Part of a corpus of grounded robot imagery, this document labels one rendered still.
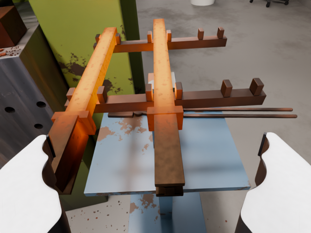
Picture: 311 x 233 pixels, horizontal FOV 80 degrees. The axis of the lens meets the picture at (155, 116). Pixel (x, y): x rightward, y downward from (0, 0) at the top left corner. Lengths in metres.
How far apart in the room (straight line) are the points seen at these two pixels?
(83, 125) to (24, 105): 0.41
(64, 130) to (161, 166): 0.12
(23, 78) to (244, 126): 1.41
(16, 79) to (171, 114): 0.46
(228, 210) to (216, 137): 0.70
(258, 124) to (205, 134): 1.10
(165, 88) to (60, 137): 0.15
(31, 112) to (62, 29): 0.28
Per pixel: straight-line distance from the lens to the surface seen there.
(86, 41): 0.73
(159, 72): 0.32
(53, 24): 0.73
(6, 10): 0.67
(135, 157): 0.53
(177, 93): 0.29
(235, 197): 1.26
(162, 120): 0.23
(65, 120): 0.25
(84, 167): 0.89
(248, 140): 1.51
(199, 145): 0.55
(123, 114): 0.62
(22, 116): 0.69
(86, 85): 0.32
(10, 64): 0.58
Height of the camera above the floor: 1.11
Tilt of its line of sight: 45 degrees down
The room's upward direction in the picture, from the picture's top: 4 degrees counter-clockwise
